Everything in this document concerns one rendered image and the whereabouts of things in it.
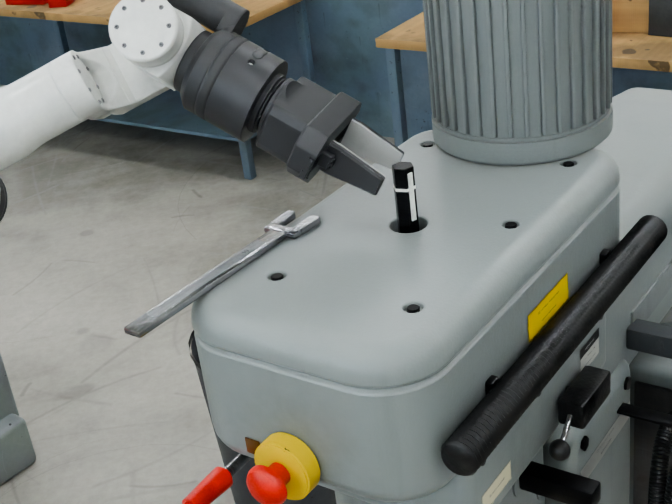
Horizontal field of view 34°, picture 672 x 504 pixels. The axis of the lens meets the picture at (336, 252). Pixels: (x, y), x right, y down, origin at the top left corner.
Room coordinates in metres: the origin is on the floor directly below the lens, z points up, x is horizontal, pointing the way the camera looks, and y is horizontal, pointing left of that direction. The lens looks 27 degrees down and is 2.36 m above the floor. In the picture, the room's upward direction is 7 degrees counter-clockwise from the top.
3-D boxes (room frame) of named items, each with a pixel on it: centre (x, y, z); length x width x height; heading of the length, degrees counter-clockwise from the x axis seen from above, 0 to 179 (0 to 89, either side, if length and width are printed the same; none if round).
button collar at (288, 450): (0.77, 0.07, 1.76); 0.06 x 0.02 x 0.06; 52
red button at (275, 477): (0.76, 0.08, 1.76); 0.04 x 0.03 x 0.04; 52
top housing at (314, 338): (0.97, -0.08, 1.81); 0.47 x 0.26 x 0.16; 142
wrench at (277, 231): (0.90, 0.10, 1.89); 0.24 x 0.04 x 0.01; 141
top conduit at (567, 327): (0.89, -0.21, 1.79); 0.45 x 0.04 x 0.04; 142
